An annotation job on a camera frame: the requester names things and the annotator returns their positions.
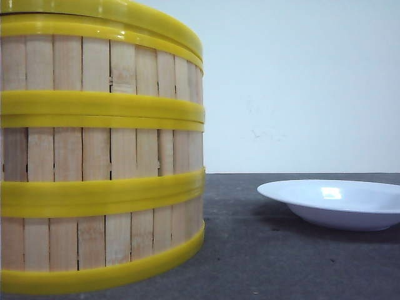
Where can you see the white plate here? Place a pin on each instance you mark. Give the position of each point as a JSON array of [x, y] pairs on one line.
[[339, 204]]

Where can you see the woven bamboo steamer lid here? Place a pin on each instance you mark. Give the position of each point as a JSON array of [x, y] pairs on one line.
[[125, 12]]

